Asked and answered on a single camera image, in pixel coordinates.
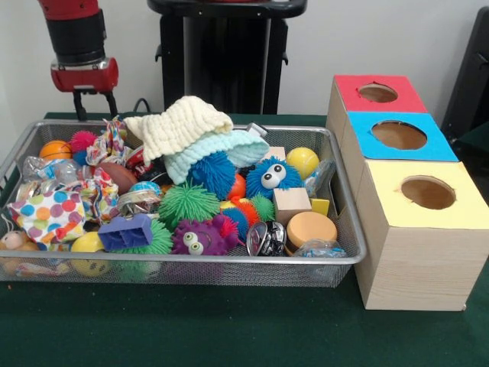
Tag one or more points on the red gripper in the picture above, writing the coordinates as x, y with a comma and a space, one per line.
84, 76

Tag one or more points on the red black packet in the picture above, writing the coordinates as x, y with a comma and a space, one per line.
137, 160

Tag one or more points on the cream waffle cloth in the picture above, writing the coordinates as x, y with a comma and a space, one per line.
179, 126

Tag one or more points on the clear blue plastic packet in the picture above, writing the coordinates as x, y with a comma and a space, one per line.
321, 177

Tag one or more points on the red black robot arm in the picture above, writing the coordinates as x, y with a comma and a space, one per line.
76, 34

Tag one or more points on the clear mesh bin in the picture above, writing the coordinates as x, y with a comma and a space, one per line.
340, 229

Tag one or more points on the wooden box with three holes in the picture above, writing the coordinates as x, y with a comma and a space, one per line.
416, 252

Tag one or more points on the pink spiky ball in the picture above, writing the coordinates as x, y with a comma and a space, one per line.
81, 141

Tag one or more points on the small orange basketball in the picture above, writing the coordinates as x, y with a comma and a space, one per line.
55, 150

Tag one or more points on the brown toy football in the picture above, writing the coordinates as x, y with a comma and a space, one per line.
118, 176

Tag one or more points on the blue globe ball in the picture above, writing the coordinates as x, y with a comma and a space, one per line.
145, 186

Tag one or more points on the silver can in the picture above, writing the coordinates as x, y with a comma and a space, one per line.
139, 202

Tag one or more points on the polka dot cloth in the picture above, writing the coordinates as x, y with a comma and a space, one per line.
53, 214

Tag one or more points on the purple plastic block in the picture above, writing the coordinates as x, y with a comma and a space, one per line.
126, 232

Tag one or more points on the mint green knit cloth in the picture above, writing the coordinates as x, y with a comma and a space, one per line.
221, 149

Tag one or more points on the small green spiky ball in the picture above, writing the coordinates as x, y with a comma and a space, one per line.
187, 203

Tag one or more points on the yellow smiley ball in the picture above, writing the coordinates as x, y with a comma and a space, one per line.
89, 252

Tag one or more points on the large green spiky ball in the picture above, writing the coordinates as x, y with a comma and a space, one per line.
162, 241

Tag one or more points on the purple spiky ball with eyes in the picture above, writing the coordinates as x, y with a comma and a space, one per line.
200, 237

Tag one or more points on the blue fuzzy ball with eyes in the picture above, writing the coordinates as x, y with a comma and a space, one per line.
273, 177

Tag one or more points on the wooden cube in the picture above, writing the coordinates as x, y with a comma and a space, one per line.
292, 205

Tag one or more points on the yellow block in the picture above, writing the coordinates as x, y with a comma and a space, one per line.
320, 206

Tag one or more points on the round wooden disc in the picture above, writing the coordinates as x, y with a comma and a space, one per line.
310, 229

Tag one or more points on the clear crumpled plastic packet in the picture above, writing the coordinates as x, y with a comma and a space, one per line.
319, 248

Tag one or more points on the black chair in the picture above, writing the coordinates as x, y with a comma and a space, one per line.
470, 84

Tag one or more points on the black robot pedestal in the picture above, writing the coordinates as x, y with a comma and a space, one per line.
229, 61

